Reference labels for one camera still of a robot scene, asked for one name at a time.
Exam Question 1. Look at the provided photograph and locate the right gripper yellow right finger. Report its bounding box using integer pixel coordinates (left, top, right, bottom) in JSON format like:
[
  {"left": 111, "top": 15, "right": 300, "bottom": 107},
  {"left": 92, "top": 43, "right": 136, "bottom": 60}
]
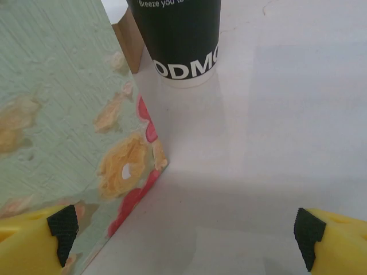
[{"left": 294, "top": 207, "right": 367, "bottom": 275}]

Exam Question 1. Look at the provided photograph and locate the brown cardboard napkin box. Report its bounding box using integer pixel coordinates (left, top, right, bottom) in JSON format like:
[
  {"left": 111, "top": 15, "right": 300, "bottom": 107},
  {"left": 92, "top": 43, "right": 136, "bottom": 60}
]
[{"left": 111, "top": 8, "right": 150, "bottom": 74}]

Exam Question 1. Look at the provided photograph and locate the floral paper gift bag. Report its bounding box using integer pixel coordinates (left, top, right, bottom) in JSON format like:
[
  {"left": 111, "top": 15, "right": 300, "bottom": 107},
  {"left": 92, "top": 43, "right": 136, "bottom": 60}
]
[{"left": 0, "top": 0, "right": 169, "bottom": 275}]

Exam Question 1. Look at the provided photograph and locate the black printed paper cup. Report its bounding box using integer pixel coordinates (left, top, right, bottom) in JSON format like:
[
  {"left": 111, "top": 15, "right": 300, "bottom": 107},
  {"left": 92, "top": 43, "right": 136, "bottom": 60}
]
[{"left": 126, "top": 0, "right": 221, "bottom": 89}]

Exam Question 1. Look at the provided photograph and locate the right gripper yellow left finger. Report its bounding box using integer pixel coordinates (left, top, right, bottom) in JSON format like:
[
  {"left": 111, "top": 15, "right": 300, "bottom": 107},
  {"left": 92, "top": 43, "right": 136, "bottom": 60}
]
[{"left": 0, "top": 205, "right": 80, "bottom": 275}]

